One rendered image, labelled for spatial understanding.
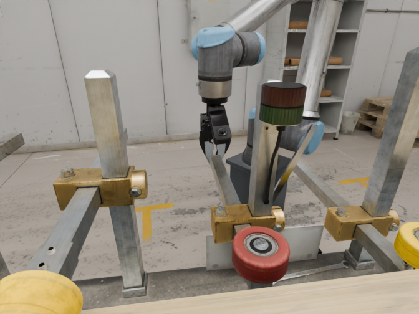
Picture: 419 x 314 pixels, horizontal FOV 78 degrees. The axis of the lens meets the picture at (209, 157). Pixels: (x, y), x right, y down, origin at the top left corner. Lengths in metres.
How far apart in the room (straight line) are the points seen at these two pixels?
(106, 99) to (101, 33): 2.71
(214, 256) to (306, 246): 0.21
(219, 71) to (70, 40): 2.58
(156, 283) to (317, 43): 0.98
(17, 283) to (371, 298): 0.36
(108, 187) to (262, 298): 0.27
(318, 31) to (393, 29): 3.26
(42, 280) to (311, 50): 1.08
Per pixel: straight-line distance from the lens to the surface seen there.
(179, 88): 3.14
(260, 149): 0.43
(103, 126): 0.41
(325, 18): 1.17
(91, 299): 0.63
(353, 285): 0.39
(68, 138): 3.37
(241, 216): 0.50
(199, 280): 0.61
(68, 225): 0.37
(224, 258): 0.61
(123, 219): 0.48
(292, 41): 3.51
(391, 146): 0.57
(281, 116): 0.36
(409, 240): 0.49
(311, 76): 1.15
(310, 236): 0.64
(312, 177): 0.75
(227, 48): 0.68
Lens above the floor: 1.17
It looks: 25 degrees down
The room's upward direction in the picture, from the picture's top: straight up
